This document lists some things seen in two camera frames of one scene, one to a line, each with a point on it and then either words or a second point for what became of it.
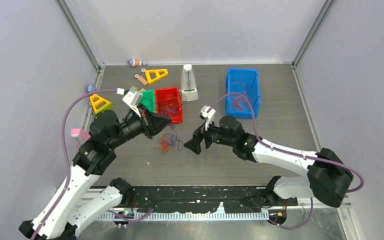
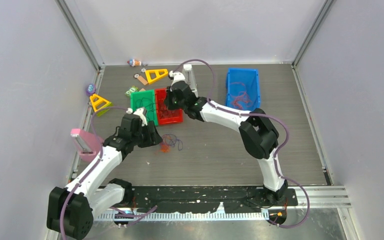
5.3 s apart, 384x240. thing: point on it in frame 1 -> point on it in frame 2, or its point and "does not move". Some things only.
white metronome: x=189 y=91 does not move
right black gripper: x=199 y=135 -> x=169 y=95
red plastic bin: x=168 y=102 does not move
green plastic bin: x=148 y=99 does not move
